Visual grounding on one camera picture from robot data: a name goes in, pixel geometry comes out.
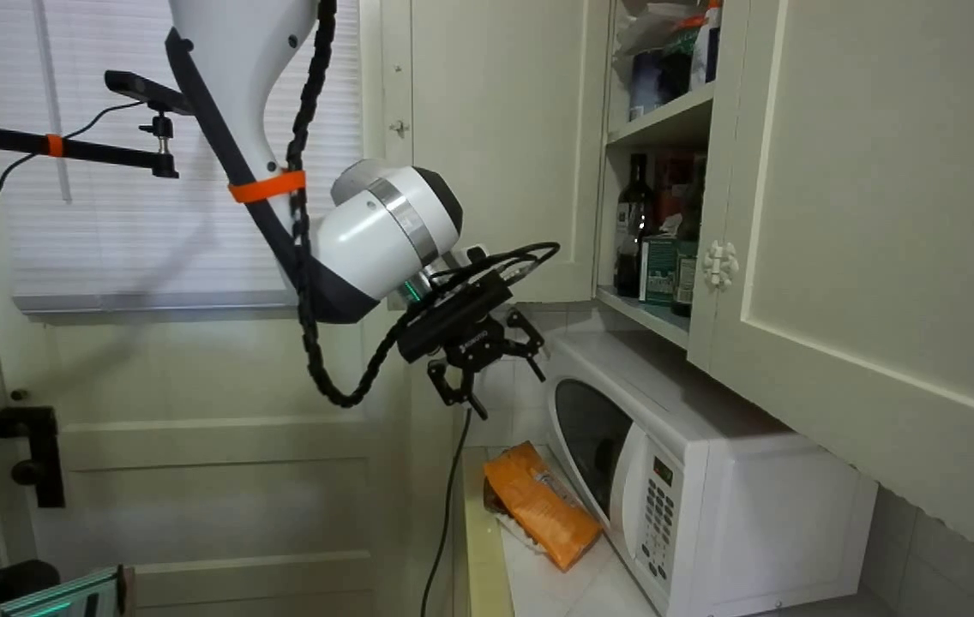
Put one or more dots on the cream cupboard door white latch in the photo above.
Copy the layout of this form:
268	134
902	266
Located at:
886	217

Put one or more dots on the cream cupboard door green knob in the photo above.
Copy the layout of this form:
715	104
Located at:
508	148

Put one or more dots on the black clamp bracket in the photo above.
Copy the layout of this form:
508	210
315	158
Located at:
35	450

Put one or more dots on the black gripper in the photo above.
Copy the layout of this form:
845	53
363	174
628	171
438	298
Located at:
458	317

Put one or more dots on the clear plastic bag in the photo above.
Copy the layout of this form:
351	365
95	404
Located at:
652	36

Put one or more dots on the teal edged object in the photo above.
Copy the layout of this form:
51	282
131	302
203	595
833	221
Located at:
64	595

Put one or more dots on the small cream door catch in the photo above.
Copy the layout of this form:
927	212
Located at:
395	126

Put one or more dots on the green box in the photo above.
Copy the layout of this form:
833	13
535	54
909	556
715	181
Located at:
670	267

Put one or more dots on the orange tape on mounting arm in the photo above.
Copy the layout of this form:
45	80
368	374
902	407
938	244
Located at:
53	145

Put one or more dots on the cream cupboard shelf unit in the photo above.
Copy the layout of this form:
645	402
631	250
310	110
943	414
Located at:
659	115

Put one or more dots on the black stereo camera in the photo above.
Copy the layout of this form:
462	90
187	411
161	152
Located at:
145	90

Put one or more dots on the white microwave oven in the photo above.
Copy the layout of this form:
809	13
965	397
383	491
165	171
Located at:
728	500

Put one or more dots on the orange packet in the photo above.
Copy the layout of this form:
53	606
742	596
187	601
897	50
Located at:
540	500

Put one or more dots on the dark glass bottle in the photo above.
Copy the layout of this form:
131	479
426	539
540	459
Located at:
631	235

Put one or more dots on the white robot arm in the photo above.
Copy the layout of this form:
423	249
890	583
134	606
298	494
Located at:
378	227

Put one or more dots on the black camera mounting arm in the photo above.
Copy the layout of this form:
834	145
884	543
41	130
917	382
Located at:
88	148

